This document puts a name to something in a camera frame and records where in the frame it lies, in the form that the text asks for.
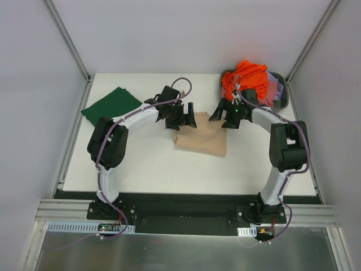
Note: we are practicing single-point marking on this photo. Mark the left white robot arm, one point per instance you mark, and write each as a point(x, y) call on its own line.
point(108, 143)

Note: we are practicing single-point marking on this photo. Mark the beige t shirt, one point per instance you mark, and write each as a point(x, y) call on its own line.
point(208, 138)

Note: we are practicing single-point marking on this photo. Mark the front aluminium rail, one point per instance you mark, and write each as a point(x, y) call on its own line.
point(310, 215)

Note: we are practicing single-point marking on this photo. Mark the white cable duct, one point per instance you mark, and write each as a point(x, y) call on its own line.
point(254, 231)
point(90, 227)

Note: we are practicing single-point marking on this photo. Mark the left white cable duct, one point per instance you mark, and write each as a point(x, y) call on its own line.
point(90, 227)

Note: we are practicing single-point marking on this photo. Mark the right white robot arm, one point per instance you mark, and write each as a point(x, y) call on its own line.
point(289, 152)

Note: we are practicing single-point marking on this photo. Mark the orange t shirt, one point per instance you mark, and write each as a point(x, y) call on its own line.
point(252, 76)

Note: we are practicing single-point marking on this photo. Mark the green t shirt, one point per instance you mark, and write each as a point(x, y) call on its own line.
point(115, 104)

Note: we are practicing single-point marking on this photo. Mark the right white cable duct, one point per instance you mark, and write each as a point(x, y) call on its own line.
point(254, 231)

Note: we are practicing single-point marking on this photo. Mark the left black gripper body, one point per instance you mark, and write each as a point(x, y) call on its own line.
point(179, 116)

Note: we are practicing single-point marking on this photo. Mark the lavender t shirt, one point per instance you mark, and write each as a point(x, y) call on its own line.
point(270, 77)

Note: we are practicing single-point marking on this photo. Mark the left aluminium frame post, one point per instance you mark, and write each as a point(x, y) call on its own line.
point(62, 29)

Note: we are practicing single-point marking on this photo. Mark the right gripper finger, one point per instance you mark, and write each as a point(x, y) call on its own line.
point(221, 107)
point(231, 124)

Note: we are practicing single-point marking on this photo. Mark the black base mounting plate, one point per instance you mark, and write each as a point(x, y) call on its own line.
point(181, 214)

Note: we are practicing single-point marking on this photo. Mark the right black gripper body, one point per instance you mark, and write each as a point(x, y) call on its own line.
point(226, 113)

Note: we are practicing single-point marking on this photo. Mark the grey laundry basket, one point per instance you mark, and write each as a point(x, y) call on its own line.
point(283, 100)

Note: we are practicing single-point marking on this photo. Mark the pink t shirt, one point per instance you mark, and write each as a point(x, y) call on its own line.
point(272, 89)

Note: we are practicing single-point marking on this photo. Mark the aluminium frame post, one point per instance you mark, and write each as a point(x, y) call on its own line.
point(321, 24)
point(62, 29)

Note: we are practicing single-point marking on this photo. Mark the right aluminium frame post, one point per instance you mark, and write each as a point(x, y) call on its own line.
point(321, 24)

